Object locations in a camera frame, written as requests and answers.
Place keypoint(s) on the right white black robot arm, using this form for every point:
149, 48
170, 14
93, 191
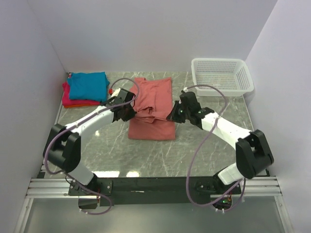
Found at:
252, 151

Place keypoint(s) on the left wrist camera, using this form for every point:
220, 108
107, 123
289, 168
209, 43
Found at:
120, 96

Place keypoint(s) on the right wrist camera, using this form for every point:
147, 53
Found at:
189, 101

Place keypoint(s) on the salmon pink t shirt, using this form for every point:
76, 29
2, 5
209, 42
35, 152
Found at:
152, 106

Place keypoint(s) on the folded magenta t shirt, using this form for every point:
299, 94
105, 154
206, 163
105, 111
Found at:
67, 101

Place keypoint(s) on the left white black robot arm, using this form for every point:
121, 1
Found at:
63, 147

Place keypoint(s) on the aluminium rail frame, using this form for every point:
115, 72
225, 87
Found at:
58, 188

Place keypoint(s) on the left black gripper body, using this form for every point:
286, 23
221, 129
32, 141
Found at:
129, 113

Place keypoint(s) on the white plastic basket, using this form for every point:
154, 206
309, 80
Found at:
231, 76

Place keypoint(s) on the folded blue t shirt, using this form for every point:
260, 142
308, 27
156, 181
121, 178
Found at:
88, 86

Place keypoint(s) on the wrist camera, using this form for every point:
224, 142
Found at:
189, 101
120, 96

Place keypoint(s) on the folded orange t shirt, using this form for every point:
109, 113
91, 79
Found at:
77, 105

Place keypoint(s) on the black base beam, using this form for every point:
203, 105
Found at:
162, 190

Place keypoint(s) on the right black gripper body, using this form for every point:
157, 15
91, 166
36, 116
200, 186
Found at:
182, 114

